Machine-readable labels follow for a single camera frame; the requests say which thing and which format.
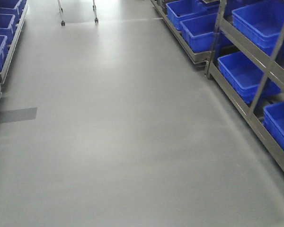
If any blue bin upper right shelf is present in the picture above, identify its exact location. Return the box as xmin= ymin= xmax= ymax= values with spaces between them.
xmin=232 ymin=0 xmax=284 ymax=56

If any blue bin lower right shelf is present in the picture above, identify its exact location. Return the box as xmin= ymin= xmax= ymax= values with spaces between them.
xmin=217 ymin=51 xmax=282 ymax=105

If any blue bin shelf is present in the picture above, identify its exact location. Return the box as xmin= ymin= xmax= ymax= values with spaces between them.
xmin=232 ymin=0 xmax=284 ymax=56
xmin=217 ymin=51 xmax=282 ymax=105

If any blue bin far row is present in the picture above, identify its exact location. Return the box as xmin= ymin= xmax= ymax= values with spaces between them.
xmin=166 ymin=0 xmax=206 ymax=31

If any blue bin far right floor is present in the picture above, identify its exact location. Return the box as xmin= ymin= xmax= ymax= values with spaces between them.
xmin=180 ymin=13 xmax=218 ymax=53

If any right grey shelf rack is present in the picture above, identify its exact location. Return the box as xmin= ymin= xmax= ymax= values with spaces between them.
xmin=206 ymin=0 xmax=284 ymax=172

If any blue bin near right corner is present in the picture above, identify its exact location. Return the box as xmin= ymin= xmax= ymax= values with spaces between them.
xmin=263 ymin=102 xmax=284 ymax=151

